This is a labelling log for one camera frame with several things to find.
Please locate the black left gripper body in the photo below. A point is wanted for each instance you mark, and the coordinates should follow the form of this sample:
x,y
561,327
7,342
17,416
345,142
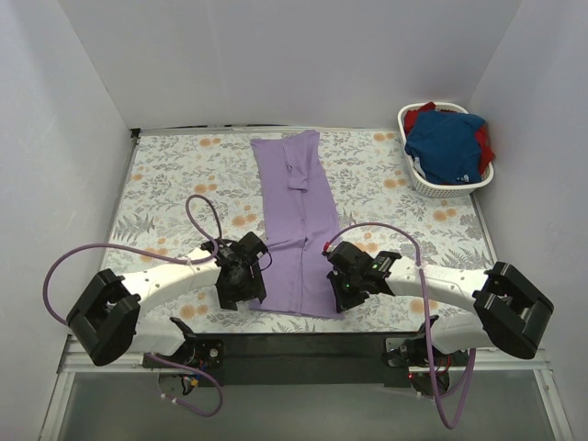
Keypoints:
x,y
245,291

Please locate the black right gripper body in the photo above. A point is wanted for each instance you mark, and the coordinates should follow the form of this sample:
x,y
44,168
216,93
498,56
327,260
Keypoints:
x,y
344,294

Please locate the purple t shirt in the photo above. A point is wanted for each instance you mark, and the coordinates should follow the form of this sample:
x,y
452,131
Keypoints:
x,y
300,217

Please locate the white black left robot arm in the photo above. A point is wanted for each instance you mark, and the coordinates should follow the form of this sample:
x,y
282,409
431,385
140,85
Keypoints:
x,y
108,320

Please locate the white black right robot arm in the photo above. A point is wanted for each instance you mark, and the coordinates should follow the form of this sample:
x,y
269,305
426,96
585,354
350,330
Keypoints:
x,y
500,307

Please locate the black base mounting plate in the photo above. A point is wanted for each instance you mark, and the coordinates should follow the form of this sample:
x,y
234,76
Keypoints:
x,y
301,359

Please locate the floral patterned table mat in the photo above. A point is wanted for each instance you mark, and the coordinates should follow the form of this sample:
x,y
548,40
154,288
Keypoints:
x,y
182,186

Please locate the white perforated laundry basket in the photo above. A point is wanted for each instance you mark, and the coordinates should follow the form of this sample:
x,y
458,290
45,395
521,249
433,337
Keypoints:
x,y
441,184

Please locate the blue t shirt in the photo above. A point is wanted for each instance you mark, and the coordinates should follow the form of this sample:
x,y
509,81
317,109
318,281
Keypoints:
x,y
445,147

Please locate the red t shirt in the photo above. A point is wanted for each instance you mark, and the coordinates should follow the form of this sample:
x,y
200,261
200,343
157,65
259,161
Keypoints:
x,y
484,147

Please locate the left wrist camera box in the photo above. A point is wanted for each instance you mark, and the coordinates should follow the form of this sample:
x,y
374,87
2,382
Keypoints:
x,y
250,248

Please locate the aluminium front frame rail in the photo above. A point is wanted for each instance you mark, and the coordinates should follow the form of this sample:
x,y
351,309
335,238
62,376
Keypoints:
x,y
487,353

